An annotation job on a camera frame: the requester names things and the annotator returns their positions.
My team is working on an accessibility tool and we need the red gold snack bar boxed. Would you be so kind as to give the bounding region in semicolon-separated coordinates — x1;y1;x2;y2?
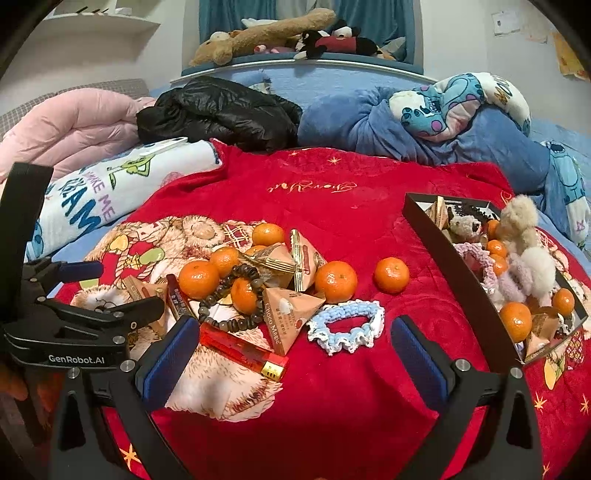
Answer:
166;274;194;320

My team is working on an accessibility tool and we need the blue white crochet scrunchie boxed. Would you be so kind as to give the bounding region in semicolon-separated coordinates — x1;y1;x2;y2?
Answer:
307;300;386;356

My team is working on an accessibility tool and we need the large front mandarin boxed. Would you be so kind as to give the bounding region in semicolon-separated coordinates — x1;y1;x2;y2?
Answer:
177;260;219;300

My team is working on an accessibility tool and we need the mandarin in box front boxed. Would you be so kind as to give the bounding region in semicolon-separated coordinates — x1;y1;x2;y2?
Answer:
499;302;532;343

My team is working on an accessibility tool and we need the red lighter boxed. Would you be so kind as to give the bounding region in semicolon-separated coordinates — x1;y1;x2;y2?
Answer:
199;323;288;382

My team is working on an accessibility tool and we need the lone mandarin on blanket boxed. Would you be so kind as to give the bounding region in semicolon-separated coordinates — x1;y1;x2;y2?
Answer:
374;257;410;294

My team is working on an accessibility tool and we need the pink crochet scrunchie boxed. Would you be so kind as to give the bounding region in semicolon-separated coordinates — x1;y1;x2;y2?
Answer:
454;242;498;293

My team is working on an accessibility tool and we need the mandarin right of pile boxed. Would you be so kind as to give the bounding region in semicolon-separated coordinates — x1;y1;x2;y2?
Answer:
315;261;359;304

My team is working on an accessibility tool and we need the mandarin of pile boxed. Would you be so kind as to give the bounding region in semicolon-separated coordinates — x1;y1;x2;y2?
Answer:
315;261;359;304
252;223;286;246

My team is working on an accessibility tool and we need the pink white fluffy hair claw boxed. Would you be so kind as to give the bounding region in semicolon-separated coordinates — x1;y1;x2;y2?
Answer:
498;247;556;305

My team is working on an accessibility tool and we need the pink quilt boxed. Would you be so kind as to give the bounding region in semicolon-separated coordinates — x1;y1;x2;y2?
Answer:
1;88;155;180

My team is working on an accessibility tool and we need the gold striped snack packet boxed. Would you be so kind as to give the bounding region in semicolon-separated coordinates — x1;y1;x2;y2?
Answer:
239;243;296;288

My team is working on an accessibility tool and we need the red bear print blanket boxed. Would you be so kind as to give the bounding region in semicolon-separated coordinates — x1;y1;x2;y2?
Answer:
55;140;591;480

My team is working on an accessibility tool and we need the beige fluffy hair claw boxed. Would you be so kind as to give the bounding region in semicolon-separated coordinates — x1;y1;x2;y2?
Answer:
496;195;538;254

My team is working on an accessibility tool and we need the tall pyramid snack packet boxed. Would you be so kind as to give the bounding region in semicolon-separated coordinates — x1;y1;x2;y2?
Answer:
290;229;327;292

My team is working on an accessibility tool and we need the black shallow box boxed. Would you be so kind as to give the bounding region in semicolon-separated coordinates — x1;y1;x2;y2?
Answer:
402;192;589;370

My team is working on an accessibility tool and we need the rear mandarin of pile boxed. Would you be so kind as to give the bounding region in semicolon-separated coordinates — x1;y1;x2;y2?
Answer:
252;223;286;246

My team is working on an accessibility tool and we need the black puffer jacket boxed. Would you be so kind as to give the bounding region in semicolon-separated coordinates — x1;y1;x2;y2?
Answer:
136;76;303;153

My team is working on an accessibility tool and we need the blue fleece blanket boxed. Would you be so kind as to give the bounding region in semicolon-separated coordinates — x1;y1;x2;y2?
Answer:
297;71;591;252

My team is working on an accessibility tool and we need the long brown plush toy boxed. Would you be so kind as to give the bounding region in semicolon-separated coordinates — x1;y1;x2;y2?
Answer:
188;8;335;67

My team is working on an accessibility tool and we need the mickey mouse plush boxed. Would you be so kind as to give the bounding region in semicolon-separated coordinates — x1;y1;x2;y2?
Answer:
294;19;379;60

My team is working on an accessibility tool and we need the mandarin inside bracelet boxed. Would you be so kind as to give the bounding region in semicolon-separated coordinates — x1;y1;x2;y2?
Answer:
230;277;259;315

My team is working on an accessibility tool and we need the brown bead bracelet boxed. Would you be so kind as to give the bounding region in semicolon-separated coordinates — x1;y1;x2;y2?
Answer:
197;262;267;334

